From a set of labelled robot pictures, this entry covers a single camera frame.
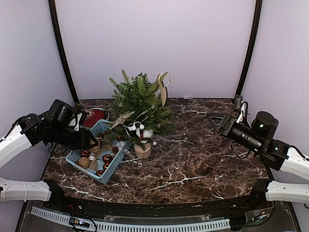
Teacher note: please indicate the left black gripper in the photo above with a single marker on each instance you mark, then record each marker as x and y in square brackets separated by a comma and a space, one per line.
[80, 143]

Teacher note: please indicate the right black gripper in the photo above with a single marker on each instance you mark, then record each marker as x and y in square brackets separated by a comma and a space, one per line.
[227, 124]

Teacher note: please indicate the twine ball ornament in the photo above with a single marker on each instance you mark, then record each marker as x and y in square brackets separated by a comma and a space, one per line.
[84, 162]

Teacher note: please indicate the white ball string lights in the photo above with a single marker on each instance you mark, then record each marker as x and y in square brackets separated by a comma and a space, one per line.
[142, 151]

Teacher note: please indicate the white cotton boll ornament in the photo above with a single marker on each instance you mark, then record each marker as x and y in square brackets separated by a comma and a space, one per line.
[144, 135]

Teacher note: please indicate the small green christmas tree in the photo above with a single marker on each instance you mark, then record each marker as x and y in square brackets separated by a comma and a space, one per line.
[138, 93]

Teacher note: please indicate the wooden heart ornament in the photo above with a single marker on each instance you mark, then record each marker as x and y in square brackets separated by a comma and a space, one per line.
[163, 88]

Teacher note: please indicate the silver glitter star topper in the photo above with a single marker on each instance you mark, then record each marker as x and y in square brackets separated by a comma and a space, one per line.
[121, 119]

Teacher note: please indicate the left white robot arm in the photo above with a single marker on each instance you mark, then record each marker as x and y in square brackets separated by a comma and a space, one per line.
[26, 132]

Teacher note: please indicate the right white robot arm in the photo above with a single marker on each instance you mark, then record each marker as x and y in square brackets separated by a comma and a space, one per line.
[274, 154]

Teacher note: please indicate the copper red bauble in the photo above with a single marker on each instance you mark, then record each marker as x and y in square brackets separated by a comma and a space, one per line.
[85, 154]
[107, 158]
[105, 166]
[99, 173]

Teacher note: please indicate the red floral plate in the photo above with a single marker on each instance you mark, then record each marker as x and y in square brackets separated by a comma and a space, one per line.
[93, 118]

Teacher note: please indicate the burlap bow ornament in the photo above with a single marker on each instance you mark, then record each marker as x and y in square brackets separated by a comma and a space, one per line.
[94, 164]

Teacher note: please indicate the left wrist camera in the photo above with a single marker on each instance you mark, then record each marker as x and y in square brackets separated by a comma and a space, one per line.
[78, 120]

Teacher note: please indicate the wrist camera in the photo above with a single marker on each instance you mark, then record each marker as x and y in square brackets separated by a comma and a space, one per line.
[241, 108]
[78, 120]

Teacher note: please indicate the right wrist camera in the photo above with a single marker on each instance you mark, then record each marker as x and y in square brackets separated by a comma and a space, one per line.
[241, 108]

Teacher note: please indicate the white cable duct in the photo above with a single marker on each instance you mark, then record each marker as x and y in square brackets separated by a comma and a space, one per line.
[128, 224]

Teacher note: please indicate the black table front rail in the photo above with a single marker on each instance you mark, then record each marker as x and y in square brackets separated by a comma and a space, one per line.
[143, 198]

